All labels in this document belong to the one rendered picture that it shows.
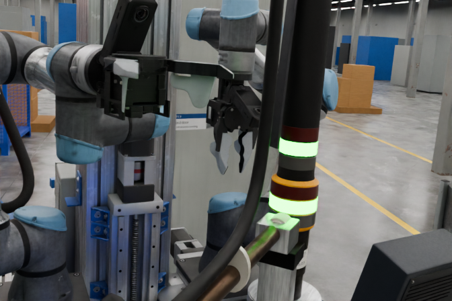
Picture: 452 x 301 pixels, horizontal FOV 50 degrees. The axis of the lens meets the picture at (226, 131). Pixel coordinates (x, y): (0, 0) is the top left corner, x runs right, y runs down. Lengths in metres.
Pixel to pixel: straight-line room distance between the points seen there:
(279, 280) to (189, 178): 2.06
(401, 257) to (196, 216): 1.55
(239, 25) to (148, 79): 0.37
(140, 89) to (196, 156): 1.85
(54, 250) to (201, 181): 1.39
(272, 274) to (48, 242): 0.84
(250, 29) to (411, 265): 0.63
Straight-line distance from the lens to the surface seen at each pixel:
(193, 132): 2.42
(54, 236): 1.22
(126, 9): 0.64
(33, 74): 1.11
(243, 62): 0.97
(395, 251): 1.20
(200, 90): 0.63
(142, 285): 1.45
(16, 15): 11.01
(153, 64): 0.63
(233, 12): 0.97
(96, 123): 0.80
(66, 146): 0.80
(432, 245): 1.29
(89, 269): 1.48
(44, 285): 1.26
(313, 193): 0.44
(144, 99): 0.63
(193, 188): 2.51
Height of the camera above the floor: 1.70
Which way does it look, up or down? 11 degrees down
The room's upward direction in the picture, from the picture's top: 4 degrees clockwise
